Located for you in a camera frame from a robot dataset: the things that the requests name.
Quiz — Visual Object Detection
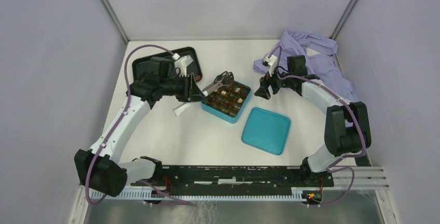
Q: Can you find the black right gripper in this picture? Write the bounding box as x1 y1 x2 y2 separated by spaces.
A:
255 64 294 100

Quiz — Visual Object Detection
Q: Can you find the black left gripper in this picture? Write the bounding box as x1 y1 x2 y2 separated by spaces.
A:
159 73 207 102

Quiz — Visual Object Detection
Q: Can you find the teal chocolate box with dividers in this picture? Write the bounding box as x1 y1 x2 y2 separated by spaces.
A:
201 81 252 124

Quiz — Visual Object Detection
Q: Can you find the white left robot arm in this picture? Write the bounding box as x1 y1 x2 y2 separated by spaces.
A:
74 54 208 197

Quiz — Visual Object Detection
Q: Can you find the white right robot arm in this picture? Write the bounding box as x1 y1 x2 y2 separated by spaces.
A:
255 54 372 187

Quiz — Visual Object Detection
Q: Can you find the black chocolate tray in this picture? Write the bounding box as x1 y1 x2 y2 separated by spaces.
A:
131 46 203 82

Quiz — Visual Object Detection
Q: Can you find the teal box lid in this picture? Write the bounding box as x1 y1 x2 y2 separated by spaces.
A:
241 107 291 156

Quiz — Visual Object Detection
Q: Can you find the lavender crumpled cloth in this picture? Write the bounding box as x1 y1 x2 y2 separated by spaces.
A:
273 29 359 102

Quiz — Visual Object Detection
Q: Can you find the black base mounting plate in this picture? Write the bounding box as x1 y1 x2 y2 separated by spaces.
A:
146 165 334 188

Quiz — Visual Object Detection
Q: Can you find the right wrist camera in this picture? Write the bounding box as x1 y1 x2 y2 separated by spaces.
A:
262 54 278 77

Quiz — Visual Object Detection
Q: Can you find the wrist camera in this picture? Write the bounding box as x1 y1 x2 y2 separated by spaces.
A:
262 54 278 77
174 55 194 77

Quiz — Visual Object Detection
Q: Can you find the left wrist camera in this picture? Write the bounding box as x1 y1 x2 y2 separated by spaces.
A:
174 55 194 77

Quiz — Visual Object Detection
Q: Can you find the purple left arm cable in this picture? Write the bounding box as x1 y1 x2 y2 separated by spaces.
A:
84 44 193 206

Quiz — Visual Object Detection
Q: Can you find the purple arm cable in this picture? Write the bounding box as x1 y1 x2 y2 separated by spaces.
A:
84 44 193 206
268 45 368 207

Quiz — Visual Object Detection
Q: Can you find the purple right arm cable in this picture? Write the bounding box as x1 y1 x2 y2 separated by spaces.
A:
268 45 368 207

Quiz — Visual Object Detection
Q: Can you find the white cable duct rail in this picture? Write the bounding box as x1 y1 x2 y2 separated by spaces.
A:
90 188 324 202

